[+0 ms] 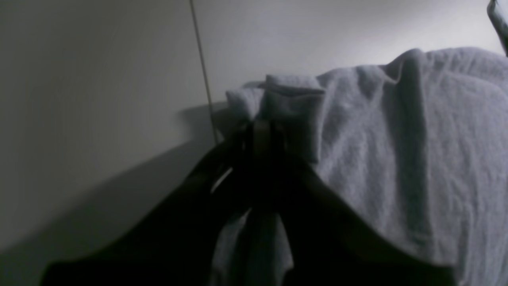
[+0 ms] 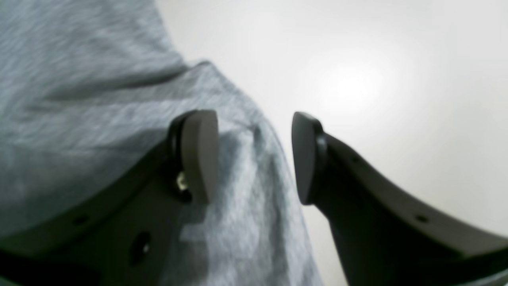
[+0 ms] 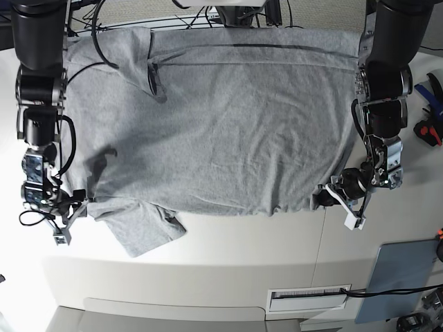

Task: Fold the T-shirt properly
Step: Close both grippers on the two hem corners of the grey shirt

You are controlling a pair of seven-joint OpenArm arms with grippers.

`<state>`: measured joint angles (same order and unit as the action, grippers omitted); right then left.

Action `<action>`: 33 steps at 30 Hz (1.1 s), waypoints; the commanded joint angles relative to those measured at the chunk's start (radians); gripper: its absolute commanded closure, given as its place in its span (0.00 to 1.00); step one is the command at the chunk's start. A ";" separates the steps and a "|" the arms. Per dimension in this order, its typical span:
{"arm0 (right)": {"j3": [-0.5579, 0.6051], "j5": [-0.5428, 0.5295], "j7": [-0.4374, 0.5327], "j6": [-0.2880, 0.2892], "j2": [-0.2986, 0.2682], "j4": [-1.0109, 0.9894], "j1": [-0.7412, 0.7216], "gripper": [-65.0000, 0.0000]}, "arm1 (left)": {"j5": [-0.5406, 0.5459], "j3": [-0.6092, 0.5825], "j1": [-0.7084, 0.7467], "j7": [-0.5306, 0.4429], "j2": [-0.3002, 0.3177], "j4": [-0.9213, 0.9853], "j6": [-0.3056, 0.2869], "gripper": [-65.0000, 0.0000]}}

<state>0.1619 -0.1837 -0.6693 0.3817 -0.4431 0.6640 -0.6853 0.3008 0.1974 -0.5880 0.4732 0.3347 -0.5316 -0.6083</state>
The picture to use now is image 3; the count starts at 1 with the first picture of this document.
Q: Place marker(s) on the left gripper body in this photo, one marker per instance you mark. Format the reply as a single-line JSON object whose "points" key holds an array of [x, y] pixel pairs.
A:
{"points": [[350, 190]]}

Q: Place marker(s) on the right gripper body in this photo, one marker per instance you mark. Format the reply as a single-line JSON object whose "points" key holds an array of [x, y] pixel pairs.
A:
{"points": [[61, 212]]}

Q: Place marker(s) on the grey T-shirt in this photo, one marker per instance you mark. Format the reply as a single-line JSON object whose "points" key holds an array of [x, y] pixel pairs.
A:
{"points": [[227, 122]]}

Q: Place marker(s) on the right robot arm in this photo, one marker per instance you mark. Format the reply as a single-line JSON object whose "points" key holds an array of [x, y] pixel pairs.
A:
{"points": [[39, 31]]}

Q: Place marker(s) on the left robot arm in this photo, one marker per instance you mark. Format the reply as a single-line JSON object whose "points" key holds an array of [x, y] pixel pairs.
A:
{"points": [[392, 35]]}

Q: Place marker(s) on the blue-grey flat board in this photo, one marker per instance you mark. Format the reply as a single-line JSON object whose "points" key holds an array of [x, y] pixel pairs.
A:
{"points": [[398, 265]]}

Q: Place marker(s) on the black red clamp tool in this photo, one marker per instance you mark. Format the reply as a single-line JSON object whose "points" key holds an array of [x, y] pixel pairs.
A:
{"points": [[430, 131]]}

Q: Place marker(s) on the orange black tool at edge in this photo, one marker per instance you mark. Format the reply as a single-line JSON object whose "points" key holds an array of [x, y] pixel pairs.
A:
{"points": [[439, 249]]}

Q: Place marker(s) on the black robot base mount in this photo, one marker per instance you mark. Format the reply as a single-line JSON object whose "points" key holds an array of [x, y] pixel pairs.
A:
{"points": [[236, 16]]}

